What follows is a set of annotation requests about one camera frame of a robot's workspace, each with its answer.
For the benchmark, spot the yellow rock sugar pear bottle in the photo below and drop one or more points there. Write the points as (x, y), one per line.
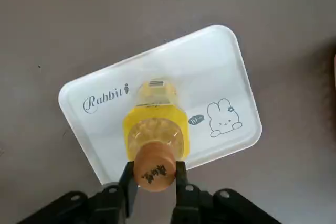
(155, 134)

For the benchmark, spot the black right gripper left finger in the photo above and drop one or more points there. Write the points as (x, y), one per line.
(105, 203)

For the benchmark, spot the white rabbit print tray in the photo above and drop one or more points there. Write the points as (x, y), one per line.
(223, 77)

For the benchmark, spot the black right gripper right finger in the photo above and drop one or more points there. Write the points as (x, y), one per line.
(199, 205)

